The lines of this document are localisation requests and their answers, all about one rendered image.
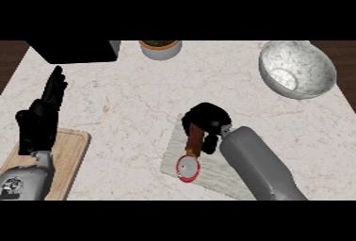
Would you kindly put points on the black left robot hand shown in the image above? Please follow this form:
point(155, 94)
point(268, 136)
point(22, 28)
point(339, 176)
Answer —
point(41, 119)

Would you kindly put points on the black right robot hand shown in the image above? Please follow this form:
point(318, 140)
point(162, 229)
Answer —
point(209, 116)

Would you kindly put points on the brown sweet potato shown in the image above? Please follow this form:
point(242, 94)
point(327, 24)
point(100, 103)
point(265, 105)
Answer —
point(196, 141)

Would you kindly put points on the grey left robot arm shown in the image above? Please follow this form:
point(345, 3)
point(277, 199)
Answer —
point(26, 180)

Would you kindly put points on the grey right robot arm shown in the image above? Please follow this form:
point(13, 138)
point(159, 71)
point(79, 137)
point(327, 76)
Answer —
point(258, 166)

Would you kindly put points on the pale grey placemat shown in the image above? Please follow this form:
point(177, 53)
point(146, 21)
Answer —
point(211, 172)

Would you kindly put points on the speckled white bowl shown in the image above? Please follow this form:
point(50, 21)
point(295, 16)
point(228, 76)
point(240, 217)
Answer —
point(296, 69)

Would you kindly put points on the wooden cutting board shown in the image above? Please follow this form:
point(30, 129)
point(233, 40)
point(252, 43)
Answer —
point(66, 163)

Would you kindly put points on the red rimmed can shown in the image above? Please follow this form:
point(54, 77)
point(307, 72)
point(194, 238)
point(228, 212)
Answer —
point(188, 168)

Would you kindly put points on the black box appliance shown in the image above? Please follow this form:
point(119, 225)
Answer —
point(75, 50)

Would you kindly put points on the white pot with orange rim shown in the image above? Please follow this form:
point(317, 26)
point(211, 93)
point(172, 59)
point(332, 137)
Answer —
point(160, 48)

